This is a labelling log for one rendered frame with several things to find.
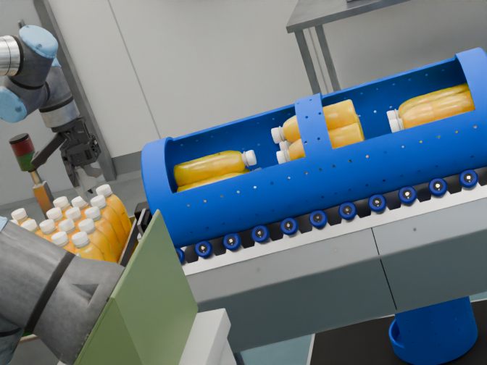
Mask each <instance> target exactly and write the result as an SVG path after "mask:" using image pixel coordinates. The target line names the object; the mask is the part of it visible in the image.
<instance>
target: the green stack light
mask: <svg viewBox="0 0 487 365"><path fill-rule="evenodd" d="M35 152H36V149H35V148H34V150H33V151H31V152H30V153H28V154H25V155H23V156H16V157H15V158H16V160H17V163H18V164H19V167H20V169H21V171H23V172H25V171H29V170H32V169H34V168H35V167H34V166H33V165H32V164H31V163H30V162H31V161H32V159H33V155H34V153H35Z"/></svg>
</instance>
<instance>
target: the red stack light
mask: <svg viewBox="0 0 487 365"><path fill-rule="evenodd" d="M10 146H11V149H12V151H13V153H14V155H15V156H23V155H25V154H28V153H30V152H31V151H33V150H34V148H35V147H34V145H33V142H32V140H31V138H30V136H29V137H28V138H27V139H26V140H24V141H22V142H20V143H16V144H10Z"/></svg>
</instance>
